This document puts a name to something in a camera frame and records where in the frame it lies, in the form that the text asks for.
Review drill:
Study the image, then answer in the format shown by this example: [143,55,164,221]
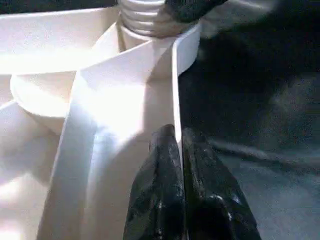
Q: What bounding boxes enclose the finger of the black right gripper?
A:
[162,0,231,23]

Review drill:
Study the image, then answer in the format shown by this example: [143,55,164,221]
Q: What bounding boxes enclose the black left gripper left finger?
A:
[123,124,187,240]

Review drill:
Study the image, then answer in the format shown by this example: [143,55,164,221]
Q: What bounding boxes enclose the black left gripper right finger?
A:
[181,127,262,240]

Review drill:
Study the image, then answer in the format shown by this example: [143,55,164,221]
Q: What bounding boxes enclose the white plastic table leg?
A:
[117,0,183,38]

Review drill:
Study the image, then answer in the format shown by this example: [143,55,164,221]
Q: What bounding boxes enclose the white plastic table top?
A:
[0,6,202,240]

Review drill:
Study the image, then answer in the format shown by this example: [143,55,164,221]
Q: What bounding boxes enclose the black mat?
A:
[174,0,320,240]

